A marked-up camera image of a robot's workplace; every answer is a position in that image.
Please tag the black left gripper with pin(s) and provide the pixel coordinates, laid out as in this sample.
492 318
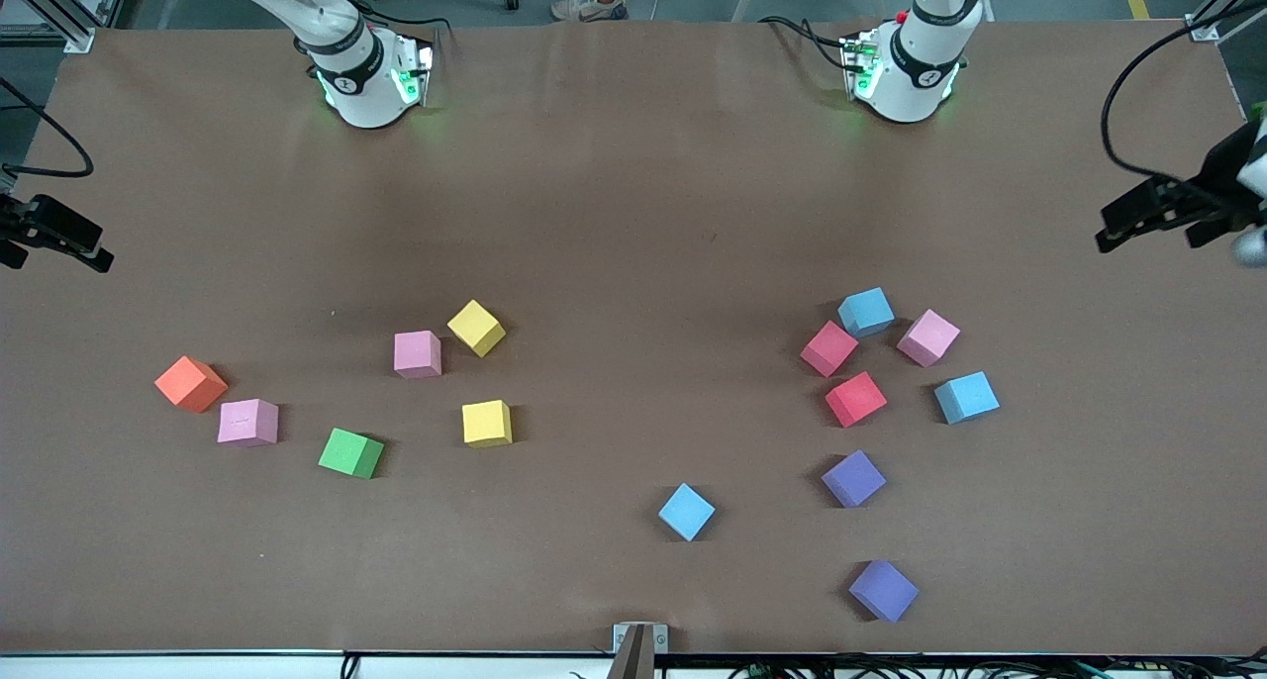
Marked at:
1223 177

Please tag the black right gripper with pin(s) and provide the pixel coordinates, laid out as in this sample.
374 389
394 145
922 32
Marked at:
42 226

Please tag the blue foam block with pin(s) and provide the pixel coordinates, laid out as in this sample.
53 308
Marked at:
966 396
865 311
686 511

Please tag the pink foam block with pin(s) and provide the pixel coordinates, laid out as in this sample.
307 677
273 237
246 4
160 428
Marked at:
247 422
928 337
417 352

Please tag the red foam block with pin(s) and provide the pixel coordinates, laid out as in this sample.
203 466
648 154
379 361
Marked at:
855 398
828 347

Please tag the yellow foam block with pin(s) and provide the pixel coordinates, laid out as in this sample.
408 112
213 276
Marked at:
486 422
475 326

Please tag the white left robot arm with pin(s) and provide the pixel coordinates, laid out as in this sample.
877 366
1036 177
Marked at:
916 85

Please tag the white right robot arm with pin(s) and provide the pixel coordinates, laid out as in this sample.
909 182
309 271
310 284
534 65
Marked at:
361 100

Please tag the brown table cover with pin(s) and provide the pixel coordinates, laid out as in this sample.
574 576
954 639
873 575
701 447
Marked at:
148 263

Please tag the small green object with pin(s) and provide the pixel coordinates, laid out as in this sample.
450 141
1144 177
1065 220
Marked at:
1260 113

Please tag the orange foam block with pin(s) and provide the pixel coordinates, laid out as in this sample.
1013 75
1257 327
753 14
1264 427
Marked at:
190 382

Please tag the green foam block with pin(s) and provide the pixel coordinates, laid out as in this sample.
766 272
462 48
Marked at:
348 451

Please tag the purple foam block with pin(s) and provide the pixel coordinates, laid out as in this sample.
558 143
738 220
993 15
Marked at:
852 477
883 590

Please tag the white sneaker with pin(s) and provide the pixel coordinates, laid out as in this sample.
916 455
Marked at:
589 8

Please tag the aluminium frame post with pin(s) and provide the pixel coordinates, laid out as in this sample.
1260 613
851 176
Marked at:
59 21
1213 21

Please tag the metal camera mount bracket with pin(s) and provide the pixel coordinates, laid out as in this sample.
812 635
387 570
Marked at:
639 644

